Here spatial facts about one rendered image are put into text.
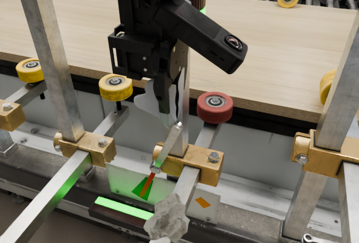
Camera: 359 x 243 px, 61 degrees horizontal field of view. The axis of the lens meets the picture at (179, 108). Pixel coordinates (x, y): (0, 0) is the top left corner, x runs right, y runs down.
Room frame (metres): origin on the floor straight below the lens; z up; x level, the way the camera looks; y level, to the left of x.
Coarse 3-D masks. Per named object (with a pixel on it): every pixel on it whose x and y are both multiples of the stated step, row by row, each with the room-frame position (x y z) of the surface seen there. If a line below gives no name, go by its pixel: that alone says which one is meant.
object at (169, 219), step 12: (156, 204) 0.31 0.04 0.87; (168, 204) 0.32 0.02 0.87; (180, 204) 0.31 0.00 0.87; (156, 216) 0.29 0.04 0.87; (168, 216) 0.29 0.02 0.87; (180, 216) 0.29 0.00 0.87; (144, 228) 0.27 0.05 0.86; (156, 228) 0.27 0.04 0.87; (168, 228) 0.27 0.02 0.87; (180, 228) 0.27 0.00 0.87
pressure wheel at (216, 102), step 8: (200, 96) 0.57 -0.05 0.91; (208, 96) 0.58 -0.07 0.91; (216, 96) 0.58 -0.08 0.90; (224, 96) 0.57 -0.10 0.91; (200, 104) 0.54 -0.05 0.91; (208, 104) 0.54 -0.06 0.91; (216, 104) 0.55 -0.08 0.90; (224, 104) 0.54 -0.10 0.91; (232, 104) 0.54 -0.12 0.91; (200, 112) 0.53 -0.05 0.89; (208, 112) 0.52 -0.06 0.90; (216, 112) 0.52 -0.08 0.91; (224, 112) 0.52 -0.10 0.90; (208, 120) 0.52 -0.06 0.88; (216, 120) 0.52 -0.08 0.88; (224, 120) 0.52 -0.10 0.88
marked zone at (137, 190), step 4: (144, 180) 0.44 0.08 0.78; (152, 180) 0.43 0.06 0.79; (140, 184) 0.44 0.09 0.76; (144, 184) 0.44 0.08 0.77; (136, 188) 0.44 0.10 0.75; (140, 188) 0.44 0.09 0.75; (148, 188) 0.43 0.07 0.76; (132, 192) 0.45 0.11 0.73; (136, 192) 0.45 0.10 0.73; (140, 192) 0.44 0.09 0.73; (148, 192) 0.44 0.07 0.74; (144, 196) 0.44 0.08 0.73; (148, 196) 0.44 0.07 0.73
